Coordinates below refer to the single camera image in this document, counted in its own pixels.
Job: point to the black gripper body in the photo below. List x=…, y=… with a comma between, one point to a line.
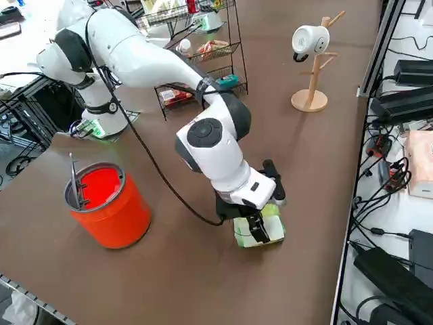
x=230, y=210

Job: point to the green tissue pack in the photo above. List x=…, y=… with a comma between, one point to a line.
x=275, y=230

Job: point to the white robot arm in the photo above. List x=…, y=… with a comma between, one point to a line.
x=152, y=64
x=211, y=22

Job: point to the orange round bin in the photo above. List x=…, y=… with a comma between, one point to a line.
x=111, y=220

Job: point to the pink tissue box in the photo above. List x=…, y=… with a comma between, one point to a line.
x=421, y=162

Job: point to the red biscuit packet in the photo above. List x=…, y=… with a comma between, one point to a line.
x=172, y=96

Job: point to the teal snack packet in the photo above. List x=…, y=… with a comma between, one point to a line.
x=230, y=81

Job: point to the large black power adapter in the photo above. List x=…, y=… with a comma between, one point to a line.
x=389, y=277

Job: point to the wooden mug tree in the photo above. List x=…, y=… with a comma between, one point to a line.
x=309, y=101

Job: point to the red black power plug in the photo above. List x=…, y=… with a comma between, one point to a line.
x=379, y=145
x=395, y=179

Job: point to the beige snack packet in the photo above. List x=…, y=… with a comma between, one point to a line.
x=213, y=47

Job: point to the small white bottle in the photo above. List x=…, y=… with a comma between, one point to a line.
x=185, y=45

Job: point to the white mug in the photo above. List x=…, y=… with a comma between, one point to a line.
x=311, y=40

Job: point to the long white package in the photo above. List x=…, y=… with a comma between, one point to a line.
x=157, y=6

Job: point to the aluminium table edge profile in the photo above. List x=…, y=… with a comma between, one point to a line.
x=30, y=294

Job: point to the black aluminium frame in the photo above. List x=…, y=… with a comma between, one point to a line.
x=40, y=101

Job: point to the aluminium rail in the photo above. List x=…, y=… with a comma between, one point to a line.
x=382, y=44

